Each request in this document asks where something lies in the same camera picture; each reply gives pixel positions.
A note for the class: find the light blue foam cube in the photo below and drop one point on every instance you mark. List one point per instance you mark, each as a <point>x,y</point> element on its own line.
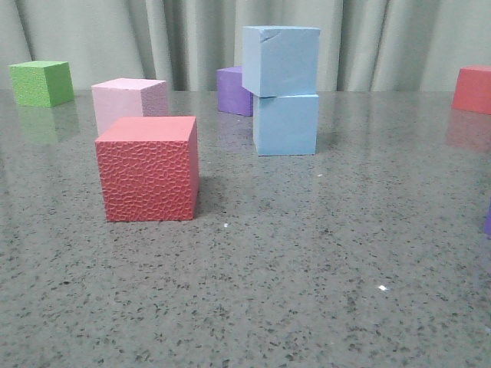
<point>285,125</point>

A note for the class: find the green foam cube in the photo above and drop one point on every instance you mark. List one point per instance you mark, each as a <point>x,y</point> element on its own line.
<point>41,83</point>

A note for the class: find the far red foam cube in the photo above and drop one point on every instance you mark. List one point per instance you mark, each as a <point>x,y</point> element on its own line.
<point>472,91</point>

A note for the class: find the large red foam cube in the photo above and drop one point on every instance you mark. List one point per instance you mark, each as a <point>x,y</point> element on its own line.
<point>149,169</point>

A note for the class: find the purple foam cube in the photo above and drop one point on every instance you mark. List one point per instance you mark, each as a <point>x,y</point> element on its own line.
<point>232,97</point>

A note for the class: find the grey-green curtain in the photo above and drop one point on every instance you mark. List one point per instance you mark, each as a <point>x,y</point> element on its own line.
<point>364,45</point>

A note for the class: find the purple cube at edge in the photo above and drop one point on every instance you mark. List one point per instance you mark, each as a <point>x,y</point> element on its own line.
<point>487,223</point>

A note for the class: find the pink foam cube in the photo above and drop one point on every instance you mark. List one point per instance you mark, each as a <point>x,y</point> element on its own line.
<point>128,97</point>

